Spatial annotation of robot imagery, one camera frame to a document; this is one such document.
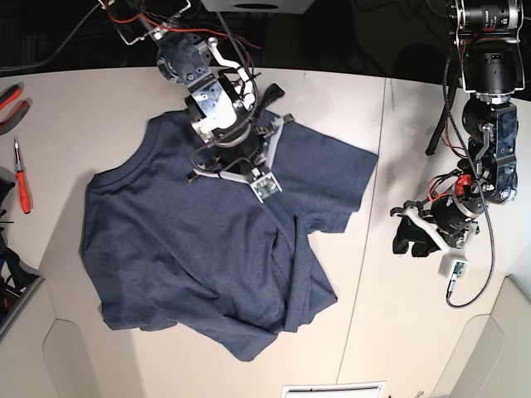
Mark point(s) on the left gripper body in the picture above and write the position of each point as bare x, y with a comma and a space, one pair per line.
454, 217

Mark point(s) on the orange grey pliers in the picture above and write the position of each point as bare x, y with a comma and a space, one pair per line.
11, 98

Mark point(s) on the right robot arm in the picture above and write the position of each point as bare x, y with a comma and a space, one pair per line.
224, 106

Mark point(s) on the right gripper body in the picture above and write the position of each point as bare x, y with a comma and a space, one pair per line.
240, 159

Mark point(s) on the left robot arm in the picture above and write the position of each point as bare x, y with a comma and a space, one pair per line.
487, 65

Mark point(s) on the orange handled screwdriver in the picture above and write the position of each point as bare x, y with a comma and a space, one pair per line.
24, 196

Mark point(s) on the blue t-shirt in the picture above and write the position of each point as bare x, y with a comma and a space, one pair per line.
161, 250

